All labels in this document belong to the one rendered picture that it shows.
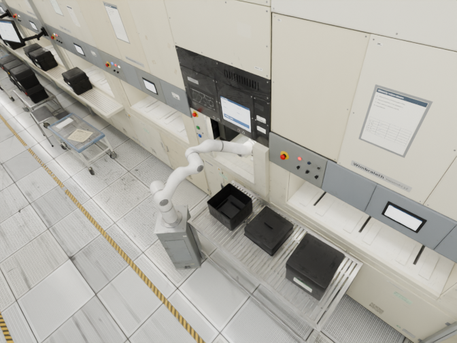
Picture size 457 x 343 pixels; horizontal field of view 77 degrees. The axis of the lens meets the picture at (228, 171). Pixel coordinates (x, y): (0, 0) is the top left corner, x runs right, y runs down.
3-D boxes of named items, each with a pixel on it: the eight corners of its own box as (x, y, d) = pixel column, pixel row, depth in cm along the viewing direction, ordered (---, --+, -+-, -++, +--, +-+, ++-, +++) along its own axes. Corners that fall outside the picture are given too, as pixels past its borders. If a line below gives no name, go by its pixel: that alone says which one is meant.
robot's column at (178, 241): (175, 269, 300) (154, 233, 244) (177, 246, 319) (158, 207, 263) (201, 267, 299) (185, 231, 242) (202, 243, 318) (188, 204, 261)
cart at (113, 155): (60, 150, 453) (43, 126, 417) (89, 132, 477) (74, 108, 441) (92, 177, 405) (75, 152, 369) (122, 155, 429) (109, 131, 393)
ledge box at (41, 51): (36, 68, 476) (26, 52, 456) (52, 60, 488) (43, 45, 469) (44, 73, 461) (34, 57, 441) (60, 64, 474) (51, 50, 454)
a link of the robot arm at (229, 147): (228, 141, 213) (258, 145, 232) (216, 139, 226) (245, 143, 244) (226, 154, 214) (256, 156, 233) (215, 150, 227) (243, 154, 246)
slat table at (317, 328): (201, 258, 305) (186, 221, 249) (239, 221, 332) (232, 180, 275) (307, 354, 239) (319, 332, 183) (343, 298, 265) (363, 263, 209)
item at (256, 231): (243, 234, 235) (242, 226, 225) (266, 211, 247) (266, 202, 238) (271, 256, 219) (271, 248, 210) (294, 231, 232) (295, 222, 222)
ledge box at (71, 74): (68, 90, 416) (58, 73, 397) (86, 81, 427) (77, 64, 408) (76, 96, 400) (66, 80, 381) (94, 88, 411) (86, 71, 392)
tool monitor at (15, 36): (7, 47, 387) (-12, 19, 360) (43, 33, 409) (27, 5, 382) (18, 54, 366) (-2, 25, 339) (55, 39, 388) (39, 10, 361)
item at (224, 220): (230, 194, 264) (228, 182, 251) (253, 210, 249) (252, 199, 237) (209, 213, 252) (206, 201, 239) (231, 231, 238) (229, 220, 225)
